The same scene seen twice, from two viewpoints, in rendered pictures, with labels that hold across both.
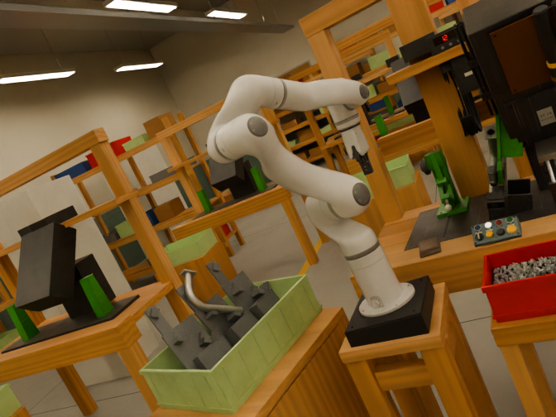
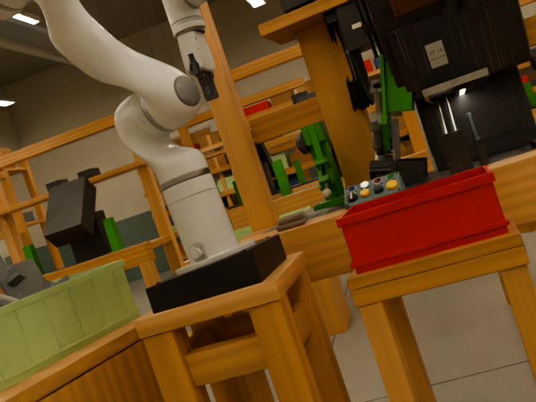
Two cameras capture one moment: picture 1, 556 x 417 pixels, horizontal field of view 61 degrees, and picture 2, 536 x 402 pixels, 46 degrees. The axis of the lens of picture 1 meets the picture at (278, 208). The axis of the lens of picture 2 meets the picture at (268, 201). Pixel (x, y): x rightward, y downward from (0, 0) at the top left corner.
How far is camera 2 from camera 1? 0.56 m
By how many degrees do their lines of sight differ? 16
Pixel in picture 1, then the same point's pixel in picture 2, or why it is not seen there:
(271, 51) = not seen: hidden behind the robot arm
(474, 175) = (365, 166)
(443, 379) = (278, 355)
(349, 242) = (166, 161)
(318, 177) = (128, 57)
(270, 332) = (45, 316)
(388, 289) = (216, 232)
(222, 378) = not seen: outside the picture
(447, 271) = (310, 248)
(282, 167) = (75, 27)
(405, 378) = (227, 361)
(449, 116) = (336, 86)
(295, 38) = not seen: hidden behind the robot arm
